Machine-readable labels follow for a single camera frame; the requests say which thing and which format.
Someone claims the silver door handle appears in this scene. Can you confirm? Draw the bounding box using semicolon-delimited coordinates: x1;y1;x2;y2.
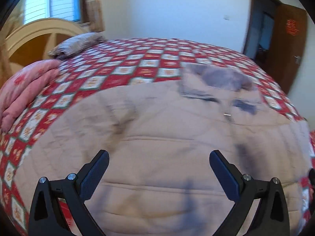
294;56;301;65

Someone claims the brown wooden door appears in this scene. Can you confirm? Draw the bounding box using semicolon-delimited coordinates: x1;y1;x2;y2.
265;4;308;94

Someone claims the cream wooden headboard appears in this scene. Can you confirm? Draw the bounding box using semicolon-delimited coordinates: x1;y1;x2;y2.
1;18;89;85

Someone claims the red patterned bed cover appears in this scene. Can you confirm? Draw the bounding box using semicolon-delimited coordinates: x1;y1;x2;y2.
1;38;302;235

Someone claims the red double happiness decal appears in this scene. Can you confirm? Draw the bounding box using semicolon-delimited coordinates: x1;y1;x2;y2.
286;19;299;36

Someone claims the pink folded quilt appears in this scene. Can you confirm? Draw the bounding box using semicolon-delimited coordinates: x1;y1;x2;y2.
1;59;61;132

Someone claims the right beige curtain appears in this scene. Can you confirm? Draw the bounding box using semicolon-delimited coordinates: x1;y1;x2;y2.
85;0;105;32

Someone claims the striped pillow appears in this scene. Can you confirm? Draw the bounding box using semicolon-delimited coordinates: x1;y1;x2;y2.
48;32;105;60

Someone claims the window with blue frame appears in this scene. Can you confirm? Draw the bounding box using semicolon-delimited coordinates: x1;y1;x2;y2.
22;0;81;24

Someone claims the dark wooden door frame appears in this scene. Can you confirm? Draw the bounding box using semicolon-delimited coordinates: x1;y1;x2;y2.
243;0;281;59

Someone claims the lilac quilted puffer jacket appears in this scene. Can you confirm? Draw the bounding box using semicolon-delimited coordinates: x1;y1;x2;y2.
14;64;311;235

